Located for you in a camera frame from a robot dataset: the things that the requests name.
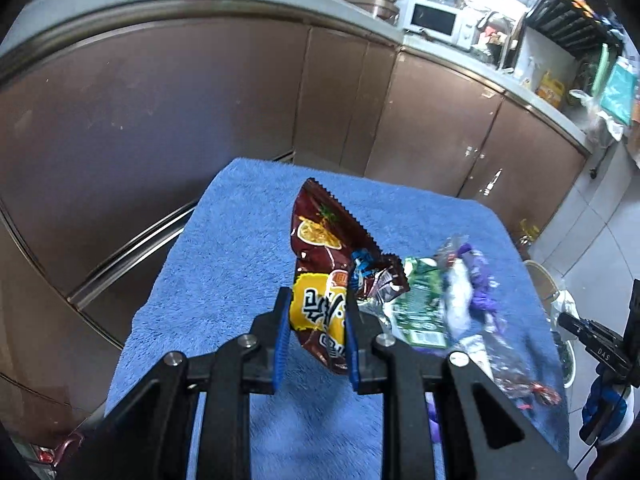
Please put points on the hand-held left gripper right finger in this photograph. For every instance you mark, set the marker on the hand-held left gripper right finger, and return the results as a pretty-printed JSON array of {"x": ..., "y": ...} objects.
[{"x": 352, "y": 347}]

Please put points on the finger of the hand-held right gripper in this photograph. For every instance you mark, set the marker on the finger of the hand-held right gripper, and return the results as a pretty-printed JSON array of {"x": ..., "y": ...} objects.
[{"x": 575, "y": 325}]

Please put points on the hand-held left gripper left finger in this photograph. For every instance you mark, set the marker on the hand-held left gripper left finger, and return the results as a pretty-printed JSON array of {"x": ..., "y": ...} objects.
[{"x": 282, "y": 345}]

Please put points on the beige trash bin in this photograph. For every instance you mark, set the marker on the beige trash bin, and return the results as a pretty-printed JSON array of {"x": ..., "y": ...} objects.
[{"x": 542, "y": 285}]

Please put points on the brown and yellow snack packet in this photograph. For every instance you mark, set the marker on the brown and yellow snack packet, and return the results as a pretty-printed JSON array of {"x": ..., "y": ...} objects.
[{"x": 315, "y": 245}]

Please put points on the purple and clear plastic bag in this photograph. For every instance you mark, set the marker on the purple and clear plastic bag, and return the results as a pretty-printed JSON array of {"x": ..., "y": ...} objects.
[{"x": 462, "y": 300}]

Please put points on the person's right hand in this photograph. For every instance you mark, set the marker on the person's right hand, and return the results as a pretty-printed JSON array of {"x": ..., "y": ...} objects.
[{"x": 605, "y": 410}]

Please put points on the white bucket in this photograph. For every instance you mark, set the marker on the white bucket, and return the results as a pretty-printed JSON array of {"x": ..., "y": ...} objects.
[{"x": 567, "y": 330}]

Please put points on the silver foil wrapper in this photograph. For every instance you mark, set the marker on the silver foil wrapper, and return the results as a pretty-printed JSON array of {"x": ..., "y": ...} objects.
[{"x": 375, "y": 315}]

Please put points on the green packet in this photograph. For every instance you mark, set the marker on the green packet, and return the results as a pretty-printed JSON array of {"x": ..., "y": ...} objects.
[{"x": 417, "y": 310}]

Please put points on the clear wrapper with red ends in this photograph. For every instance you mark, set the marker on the clear wrapper with red ends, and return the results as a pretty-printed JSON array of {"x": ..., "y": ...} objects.
[{"x": 510, "y": 370}]

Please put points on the small blue wrapper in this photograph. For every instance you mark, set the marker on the small blue wrapper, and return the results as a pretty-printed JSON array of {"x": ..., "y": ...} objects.
[{"x": 362, "y": 266}]

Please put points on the cooking oil bottle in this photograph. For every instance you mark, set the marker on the cooking oil bottle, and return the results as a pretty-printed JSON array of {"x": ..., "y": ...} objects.
[{"x": 527, "y": 240}]

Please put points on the blue towel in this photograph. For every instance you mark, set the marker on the blue towel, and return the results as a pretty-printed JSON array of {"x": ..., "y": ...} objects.
[{"x": 240, "y": 240}]

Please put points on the white plastic bag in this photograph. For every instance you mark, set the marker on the white plastic bag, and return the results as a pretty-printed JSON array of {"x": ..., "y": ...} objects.
[{"x": 600, "y": 117}]

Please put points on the yellow bottle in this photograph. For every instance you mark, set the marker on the yellow bottle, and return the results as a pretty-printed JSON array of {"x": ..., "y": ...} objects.
[{"x": 550, "y": 90}]

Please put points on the teal cloth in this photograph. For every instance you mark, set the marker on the teal cloth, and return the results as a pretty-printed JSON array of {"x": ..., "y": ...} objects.
[{"x": 620, "y": 90}]

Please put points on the brown kitchen cabinet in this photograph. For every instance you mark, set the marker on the brown kitchen cabinet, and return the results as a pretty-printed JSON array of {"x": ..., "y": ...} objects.
[{"x": 150, "y": 135}]

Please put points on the green cutting board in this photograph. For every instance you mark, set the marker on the green cutting board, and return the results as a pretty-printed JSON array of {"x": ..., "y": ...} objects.
[{"x": 601, "y": 67}]

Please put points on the black dish rack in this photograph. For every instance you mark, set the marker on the black dish rack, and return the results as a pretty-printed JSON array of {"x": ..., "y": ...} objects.
[{"x": 570, "y": 20}]

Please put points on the white microwave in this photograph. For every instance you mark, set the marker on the white microwave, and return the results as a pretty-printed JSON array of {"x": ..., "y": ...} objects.
[{"x": 435, "y": 22}]

